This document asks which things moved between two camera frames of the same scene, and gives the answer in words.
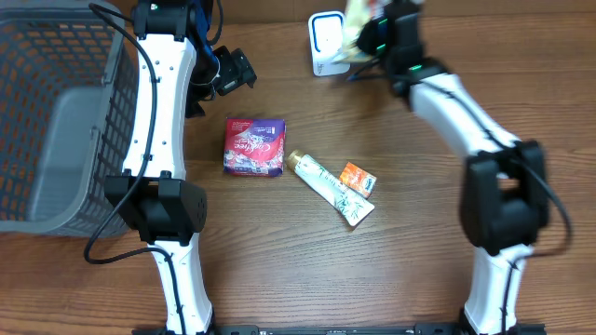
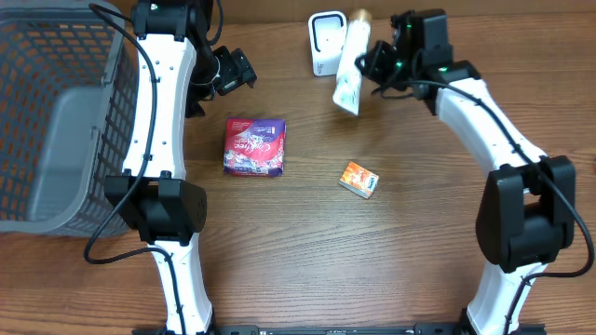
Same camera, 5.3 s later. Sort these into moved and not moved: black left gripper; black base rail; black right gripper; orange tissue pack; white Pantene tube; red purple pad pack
Moved: white Pantene tube; black right gripper
Not moved: black left gripper; orange tissue pack; red purple pad pack; black base rail
